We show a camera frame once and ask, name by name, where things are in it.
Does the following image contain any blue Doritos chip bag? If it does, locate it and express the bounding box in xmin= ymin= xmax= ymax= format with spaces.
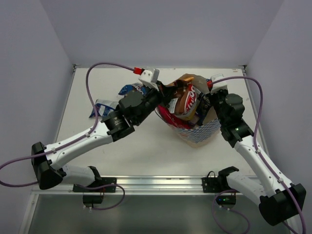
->
xmin=118 ymin=82 xmax=149 ymax=96

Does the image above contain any brown Chips Ahoy bag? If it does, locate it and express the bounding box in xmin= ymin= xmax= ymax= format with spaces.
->
xmin=167 ymin=83 xmax=197 ymax=121

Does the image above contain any checkered paper bag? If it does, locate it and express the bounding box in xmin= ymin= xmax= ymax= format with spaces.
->
xmin=155 ymin=75 xmax=220 ymax=148

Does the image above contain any blue white cookie bag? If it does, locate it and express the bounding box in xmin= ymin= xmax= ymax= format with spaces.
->
xmin=95 ymin=99 xmax=118 ymax=117

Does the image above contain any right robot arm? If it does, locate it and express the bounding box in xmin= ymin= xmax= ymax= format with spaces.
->
xmin=208 ymin=89 xmax=306 ymax=226

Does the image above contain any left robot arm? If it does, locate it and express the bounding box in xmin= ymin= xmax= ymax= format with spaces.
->
xmin=32 ymin=82 xmax=176 ymax=192

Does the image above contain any red KitKat snack bag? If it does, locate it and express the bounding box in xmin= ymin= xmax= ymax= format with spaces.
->
xmin=157 ymin=105 xmax=192 ymax=129

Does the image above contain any orange snack bag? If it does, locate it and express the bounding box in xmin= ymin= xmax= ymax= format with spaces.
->
xmin=167 ymin=74 xmax=195 ymax=87

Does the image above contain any dark blue snack packet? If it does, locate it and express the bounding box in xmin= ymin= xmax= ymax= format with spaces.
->
xmin=195 ymin=93 xmax=211 ymax=126

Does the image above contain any purple snack packet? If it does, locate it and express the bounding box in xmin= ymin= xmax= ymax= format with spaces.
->
xmin=189 ymin=115 xmax=199 ymax=126

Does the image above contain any right black controller box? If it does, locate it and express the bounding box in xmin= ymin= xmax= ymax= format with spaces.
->
xmin=216 ymin=195 xmax=236 ymax=207

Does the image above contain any black controller box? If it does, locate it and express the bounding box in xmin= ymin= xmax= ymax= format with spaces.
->
xmin=82 ymin=195 xmax=104 ymax=207
xmin=216 ymin=195 xmax=236 ymax=207

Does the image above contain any left black controller box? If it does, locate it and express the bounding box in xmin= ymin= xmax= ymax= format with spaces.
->
xmin=82 ymin=195 xmax=104 ymax=207

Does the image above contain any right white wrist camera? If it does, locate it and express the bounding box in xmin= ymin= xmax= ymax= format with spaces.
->
xmin=207 ymin=74 xmax=228 ymax=94

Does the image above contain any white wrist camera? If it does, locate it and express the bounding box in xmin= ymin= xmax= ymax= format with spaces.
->
xmin=207 ymin=74 xmax=228 ymax=94
xmin=138 ymin=67 xmax=159 ymax=91

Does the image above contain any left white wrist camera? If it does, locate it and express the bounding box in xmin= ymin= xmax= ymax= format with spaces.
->
xmin=138 ymin=67 xmax=159 ymax=91

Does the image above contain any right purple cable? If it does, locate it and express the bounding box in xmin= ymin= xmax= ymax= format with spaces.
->
xmin=212 ymin=76 xmax=307 ymax=234

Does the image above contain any purple cable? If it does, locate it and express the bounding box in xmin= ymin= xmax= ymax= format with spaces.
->
xmin=0 ymin=62 xmax=142 ymax=211
xmin=212 ymin=76 xmax=307 ymax=234

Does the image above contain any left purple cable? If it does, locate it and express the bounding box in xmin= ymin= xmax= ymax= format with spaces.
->
xmin=0 ymin=62 xmax=142 ymax=211

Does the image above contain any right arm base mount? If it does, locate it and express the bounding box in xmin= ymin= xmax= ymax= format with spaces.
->
xmin=201 ymin=166 xmax=245 ymax=193

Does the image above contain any aluminium mounting rail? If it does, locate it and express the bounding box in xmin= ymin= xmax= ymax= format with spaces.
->
xmin=33 ymin=175 xmax=264 ymax=195

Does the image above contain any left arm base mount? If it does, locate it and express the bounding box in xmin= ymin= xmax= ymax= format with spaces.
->
xmin=73 ymin=166 xmax=117 ymax=193

